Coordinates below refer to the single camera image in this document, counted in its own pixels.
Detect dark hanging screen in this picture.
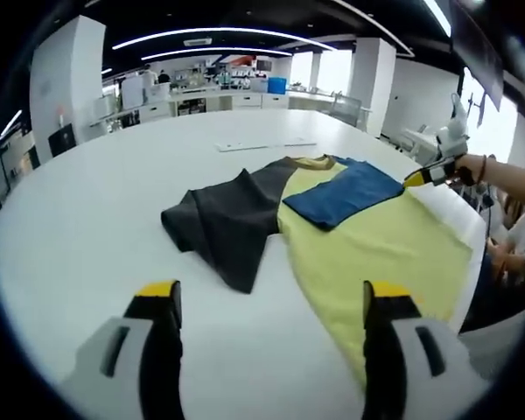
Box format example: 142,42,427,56
450,0,507,109

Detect mesh office chair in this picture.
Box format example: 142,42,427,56
330,94,363,129

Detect black box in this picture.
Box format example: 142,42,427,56
47,123,76,158

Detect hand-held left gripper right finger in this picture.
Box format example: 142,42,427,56
362,280,491,420

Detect white table strip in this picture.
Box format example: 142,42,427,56
213,138,319,153

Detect person's right hand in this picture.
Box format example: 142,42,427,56
454,153,485,185

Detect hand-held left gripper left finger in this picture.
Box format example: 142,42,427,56
60,280,186,420

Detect yellow blue black garment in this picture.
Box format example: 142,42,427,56
160,153,473,390

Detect white lab counter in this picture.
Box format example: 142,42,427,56
139,89,290,123

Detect black cable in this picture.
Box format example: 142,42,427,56
463,182,496,247

